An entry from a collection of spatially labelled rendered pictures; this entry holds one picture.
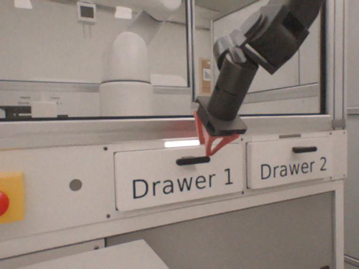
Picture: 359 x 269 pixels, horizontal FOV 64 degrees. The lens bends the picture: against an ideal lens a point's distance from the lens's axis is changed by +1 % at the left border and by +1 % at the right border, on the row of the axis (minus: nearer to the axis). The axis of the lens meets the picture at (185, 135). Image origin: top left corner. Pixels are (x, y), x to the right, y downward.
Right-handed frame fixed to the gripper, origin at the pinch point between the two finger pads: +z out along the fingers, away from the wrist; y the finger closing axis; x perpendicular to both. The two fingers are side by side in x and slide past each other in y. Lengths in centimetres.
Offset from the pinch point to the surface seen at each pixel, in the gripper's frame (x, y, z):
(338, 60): -47, 18, -14
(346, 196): -149, 28, 84
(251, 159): -13.6, -0.4, 4.7
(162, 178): 9.2, -2.3, 5.8
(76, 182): 25.0, -0.9, 5.9
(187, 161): 5.2, -2.7, 0.9
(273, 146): -20.2, 1.4, 2.7
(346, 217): -149, 19, 95
